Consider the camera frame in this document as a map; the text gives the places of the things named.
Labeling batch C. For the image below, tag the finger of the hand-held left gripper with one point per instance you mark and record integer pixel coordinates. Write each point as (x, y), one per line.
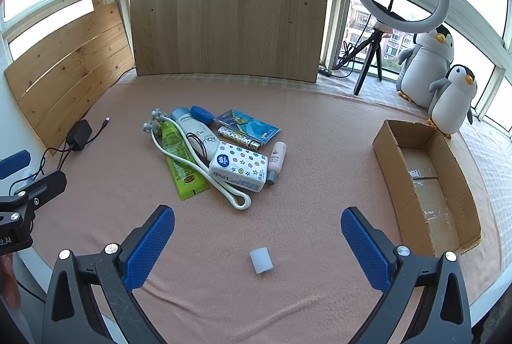
(46, 186)

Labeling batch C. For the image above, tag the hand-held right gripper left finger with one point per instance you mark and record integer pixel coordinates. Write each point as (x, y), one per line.
(150, 248)

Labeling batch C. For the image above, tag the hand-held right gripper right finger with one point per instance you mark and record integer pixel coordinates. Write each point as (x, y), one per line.
(366, 252)

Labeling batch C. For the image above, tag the green tube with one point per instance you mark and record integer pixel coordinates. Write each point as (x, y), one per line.
(182, 168)

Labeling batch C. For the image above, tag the cardboard box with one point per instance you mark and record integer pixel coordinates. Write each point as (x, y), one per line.
(436, 188)

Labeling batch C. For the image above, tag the white roller massager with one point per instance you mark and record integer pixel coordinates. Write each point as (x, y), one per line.
(182, 158)

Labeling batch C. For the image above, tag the star dotted tissue pack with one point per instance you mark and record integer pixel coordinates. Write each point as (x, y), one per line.
(240, 166)

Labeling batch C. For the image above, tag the patterned silver lighter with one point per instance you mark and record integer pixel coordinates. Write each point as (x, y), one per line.
(238, 136)

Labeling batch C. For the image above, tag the person's left hand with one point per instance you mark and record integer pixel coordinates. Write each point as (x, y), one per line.
(8, 280)

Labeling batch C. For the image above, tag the blue plastic object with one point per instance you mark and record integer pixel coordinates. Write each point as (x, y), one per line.
(14, 164)

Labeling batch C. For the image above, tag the black power adapter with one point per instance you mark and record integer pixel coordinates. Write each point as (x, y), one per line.
(78, 134)

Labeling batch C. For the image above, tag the small white plastic cylinder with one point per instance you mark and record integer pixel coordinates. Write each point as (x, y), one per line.
(261, 260)

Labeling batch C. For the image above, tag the slatted pine wood panel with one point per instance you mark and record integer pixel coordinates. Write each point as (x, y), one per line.
(68, 67)

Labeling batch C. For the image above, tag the white bottle with blue cap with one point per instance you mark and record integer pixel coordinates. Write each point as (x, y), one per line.
(192, 127)

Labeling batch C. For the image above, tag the small pink bottle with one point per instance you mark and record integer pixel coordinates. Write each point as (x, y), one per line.
(276, 160)

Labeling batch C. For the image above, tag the blue round case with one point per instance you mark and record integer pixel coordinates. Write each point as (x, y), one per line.
(202, 114)

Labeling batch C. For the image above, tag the blue cartoon packet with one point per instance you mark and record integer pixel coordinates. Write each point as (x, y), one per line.
(252, 123)

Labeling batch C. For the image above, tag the small grey penguin plush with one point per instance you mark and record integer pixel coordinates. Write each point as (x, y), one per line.
(450, 103)

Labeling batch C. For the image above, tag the black power strip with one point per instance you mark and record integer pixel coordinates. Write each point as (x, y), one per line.
(324, 71)

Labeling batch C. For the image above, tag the black tripod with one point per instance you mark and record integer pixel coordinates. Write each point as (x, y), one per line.
(366, 63)

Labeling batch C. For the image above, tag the large grey penguin plush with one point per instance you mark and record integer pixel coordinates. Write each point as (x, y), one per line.
(424, 63)

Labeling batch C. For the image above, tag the large wooden board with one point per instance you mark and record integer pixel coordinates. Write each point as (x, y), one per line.
(232, 7)

